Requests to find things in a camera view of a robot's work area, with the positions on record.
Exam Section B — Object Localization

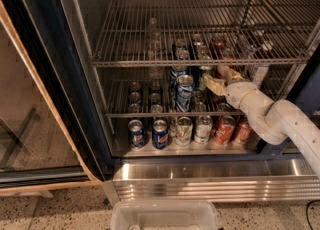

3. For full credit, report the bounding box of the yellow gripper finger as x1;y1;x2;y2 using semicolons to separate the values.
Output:
202;73;227;96
217;65;245;84

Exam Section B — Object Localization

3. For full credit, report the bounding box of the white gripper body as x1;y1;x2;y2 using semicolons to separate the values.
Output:
226;81;257;109

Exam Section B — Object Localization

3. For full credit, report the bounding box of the green soda can shelf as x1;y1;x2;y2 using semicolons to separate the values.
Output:
196;66;213;91

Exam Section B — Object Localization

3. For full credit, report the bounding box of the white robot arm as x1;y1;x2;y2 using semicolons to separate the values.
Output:
202;65;320;178

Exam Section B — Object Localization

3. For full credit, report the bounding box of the white blue can middle shelf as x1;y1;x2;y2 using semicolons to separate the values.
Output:
249;65;269;88

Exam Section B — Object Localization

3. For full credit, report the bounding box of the front blue Pepsi can middle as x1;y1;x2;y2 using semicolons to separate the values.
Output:
175;74;194;112

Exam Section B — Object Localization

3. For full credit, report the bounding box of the blue pepsi can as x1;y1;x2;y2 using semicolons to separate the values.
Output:
170;66;189;91
152;119;168;149
128;119;145;148
175;74;194;112

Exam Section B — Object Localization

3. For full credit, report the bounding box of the left red can bottom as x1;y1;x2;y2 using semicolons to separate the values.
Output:
214;116;235;145

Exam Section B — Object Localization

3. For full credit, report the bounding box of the red can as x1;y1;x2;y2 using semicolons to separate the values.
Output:
233;117;253;145
214;116;235;145

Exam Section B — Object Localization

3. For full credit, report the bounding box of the right red can bottom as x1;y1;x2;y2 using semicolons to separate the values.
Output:
233;117;253;145

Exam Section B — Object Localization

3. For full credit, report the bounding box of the rear blue Pepsi can middle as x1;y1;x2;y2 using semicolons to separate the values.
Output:
170;66;189;91

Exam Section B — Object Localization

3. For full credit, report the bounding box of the left green white can bottom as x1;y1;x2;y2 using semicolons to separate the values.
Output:
175;117;193;146

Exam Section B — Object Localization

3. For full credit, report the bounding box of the right blue Pepsi can bottom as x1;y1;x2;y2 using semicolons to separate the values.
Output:
152;119;168;149

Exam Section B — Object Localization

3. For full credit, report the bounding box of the stainless steel fridge base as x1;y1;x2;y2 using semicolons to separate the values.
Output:
102;159;320;205

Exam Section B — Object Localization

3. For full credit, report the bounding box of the left blue Pepsi can bottom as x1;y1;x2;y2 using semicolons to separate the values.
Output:
128;119;145;148

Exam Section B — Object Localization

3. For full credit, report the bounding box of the glass fridge door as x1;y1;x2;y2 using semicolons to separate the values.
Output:
0;0;110;197

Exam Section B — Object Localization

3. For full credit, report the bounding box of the clear plastic bottle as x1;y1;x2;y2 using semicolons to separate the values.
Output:
146;17;164;80

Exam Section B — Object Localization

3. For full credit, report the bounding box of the clear plastic bin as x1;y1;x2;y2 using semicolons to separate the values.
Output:
110;200;219;230

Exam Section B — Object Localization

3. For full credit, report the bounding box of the middle wire fridge shelf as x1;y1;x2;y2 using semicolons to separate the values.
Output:
105;67;294;119

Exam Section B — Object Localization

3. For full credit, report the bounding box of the wire fridge shelf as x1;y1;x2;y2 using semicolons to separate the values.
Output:
91;0;320;68
105;67;294;119

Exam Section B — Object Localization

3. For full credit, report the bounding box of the upper wire fridge shelf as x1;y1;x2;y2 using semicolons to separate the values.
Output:
91;0;320;68

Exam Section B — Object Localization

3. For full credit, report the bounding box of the black cable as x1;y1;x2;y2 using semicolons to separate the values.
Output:
305;199;320;230

